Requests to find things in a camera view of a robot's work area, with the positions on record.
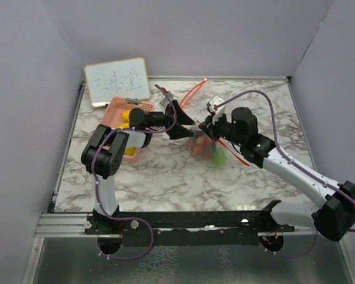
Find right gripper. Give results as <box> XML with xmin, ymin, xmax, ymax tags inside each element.
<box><xmin>199</xmin><ymin>109</ymin><xmax>244</xmax><ymax>147</ymax></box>

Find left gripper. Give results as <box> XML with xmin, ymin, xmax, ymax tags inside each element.
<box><xmin>146</xmin><ymin>99</ymin><xmax>195</xmax><ymax>138</ymax></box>

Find zip bag with red fruit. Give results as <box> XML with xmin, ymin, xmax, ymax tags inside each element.
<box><xmin>185</xmin><ymin>120</ymin><xmax>250</xmax><ymax>167</ymax></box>

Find zip bag with yellow fruit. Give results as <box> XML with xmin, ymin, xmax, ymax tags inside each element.
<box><xmin>179</xmin><ymin>78</ymin><xmax>249</xmax><ymax>119</ymax></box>

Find fake yellow mango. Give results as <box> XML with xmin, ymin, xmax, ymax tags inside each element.
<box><xmin>121</xmin><ymin>109</ymin><xmax>132</xmax><ymax>122</ymax></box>

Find fake banana bunch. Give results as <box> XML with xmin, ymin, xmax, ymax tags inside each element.
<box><xmin>115</xmin><ymin>122</ymin><xmax>137</xmax><ymax>156</ymax></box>

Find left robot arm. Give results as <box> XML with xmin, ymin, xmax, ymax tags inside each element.
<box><xmin>81</xmin><ymin>99</ymin><xmax>195</xmax><ymax>234</ymax></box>

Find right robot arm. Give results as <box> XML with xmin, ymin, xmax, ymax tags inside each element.
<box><xmin>199</xmin><ymin>106</ymin><xmax>355</xmax><ymax>241</ymax></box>

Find fake red strawberries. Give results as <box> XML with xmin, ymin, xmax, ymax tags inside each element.
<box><xmin>185</xmin><ymin>136</ymin><xmax>215</xmax><ymax>160</ymax></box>

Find fake green grapes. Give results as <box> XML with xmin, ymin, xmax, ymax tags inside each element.
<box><xmin>211</xmin><ymin>146</ymin><xmax>227</xmax><ymax>167</ymax></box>

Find pink plastic basket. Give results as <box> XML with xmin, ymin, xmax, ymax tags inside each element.
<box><xmin>100</xmin><ymin>96</ymin><xmax>154</xmax><ymax>163</ymax></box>

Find small whiteboard with writing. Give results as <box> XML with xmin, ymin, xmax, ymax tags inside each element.
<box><xmin>84</xmin><ymin>57</ymin><xmax>151</xmax><ymax>108</ymax></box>

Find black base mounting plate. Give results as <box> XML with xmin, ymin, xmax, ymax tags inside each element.
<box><xmin>85</xmin><ymin>210</ymin><xmax>294</xmax><ymax>247</ymax></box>

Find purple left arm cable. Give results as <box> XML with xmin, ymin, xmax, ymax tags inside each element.
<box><xmin>90</xmin><ymin>84</ymin><xmax>178</xmax><ymax>261</ymax></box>

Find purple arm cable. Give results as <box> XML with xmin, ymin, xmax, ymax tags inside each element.
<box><xmin>90</xmin><ymin>84</ymin><xmax>178</xmax><ymax>261</ymax></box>
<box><xmin>212</xmin><ymin>90</ymin><xmax>355</xmax><ymax>260</ymax></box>

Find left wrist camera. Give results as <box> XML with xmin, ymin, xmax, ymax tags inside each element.
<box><xmin>159</xmin><ymin>87</ymin><xmax>173</xmax><ymax>111</ymax></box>

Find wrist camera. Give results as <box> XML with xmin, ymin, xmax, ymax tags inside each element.
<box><xmin>159</xmin><ymin>87</ymin><xmax>173</xmax><ymax>111</ymax></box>
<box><xmin>206</xmin><ymin>95</ymin><xmax>226</xmax><ymax>125</ymax></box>

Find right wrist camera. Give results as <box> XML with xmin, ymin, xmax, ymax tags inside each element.
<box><xmin>206</xmin><ymin>95</ymin><xmax>226</xmax><ymax>125</ymax></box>

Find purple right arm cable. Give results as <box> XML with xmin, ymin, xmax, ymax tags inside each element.
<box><xmin>212</xmin><ymin>90</ymin><xmax>355</xmax><ymax>260</ymax></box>

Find aluminium frame rail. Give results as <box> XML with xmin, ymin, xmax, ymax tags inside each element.
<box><xmin>34</xmin><ymin>211</ymin><xmax>91</xmax><ymax>237</ymax></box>

